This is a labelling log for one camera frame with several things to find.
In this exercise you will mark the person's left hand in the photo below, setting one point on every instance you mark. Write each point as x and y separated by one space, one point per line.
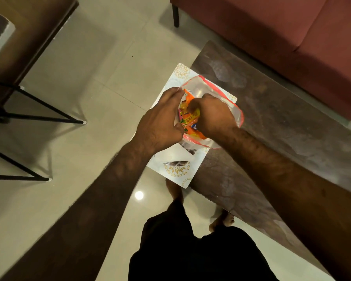
158 127

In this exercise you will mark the red fabric sofa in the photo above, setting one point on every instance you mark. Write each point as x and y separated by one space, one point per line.
280 26

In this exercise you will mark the person's left foot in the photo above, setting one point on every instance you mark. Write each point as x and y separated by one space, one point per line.
174 190

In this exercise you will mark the wooden table with black legs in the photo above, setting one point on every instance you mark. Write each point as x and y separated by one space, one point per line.
32 32

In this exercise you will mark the black sofa leg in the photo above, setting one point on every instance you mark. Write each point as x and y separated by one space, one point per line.
175 16

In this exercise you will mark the person's right fingers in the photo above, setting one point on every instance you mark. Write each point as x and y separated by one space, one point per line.
203 102

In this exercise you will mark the person's right forearm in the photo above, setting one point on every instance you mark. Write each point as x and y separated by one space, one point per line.
295 196

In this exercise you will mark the person's left forearm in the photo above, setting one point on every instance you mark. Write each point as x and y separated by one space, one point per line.
84 219

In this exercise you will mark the person's foot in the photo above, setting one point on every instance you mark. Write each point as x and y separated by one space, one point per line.
222 220
174 190

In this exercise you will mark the clear zip bag red edge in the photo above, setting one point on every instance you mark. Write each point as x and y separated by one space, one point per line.
206 86

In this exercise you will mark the orange snack packet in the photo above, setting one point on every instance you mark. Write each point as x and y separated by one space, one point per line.
188 118

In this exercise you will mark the person's left thumb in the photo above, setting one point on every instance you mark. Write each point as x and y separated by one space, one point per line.
180 129

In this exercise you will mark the person's black shorts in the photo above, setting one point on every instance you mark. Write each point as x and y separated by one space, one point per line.
199 254

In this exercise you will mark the person's right hand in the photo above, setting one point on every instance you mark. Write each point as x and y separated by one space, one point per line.
215 117

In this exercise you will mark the person's right foot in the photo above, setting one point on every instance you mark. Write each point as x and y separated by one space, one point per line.
222 220

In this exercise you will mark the white box with gold pattern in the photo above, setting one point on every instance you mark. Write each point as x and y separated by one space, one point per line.
175 169

